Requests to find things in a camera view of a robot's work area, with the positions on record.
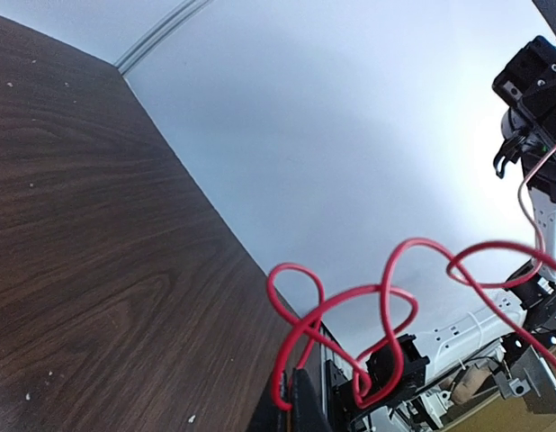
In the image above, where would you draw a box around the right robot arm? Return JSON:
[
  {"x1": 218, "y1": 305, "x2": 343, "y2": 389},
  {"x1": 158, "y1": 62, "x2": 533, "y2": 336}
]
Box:
[{"x1": 347, "y1": 29, "x2": 556, "y2": 278}]

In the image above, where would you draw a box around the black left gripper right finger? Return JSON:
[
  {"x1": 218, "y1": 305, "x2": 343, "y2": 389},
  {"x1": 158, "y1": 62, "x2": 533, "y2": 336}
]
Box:
[{"x1": 289, "y1": 369, "x2": 332, "y2": 432}]

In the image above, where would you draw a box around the right corner aluminium post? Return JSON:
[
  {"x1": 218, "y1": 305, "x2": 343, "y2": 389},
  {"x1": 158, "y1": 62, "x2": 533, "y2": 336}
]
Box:
[{"x1": 113, "y1": 0, "x2": 212, "y2": 77}]

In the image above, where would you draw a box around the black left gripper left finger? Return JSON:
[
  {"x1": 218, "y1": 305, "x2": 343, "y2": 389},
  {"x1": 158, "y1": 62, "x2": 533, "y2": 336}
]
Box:
[{"x1": 246, "y1": 377, "x2": 289, "y2": 432}]

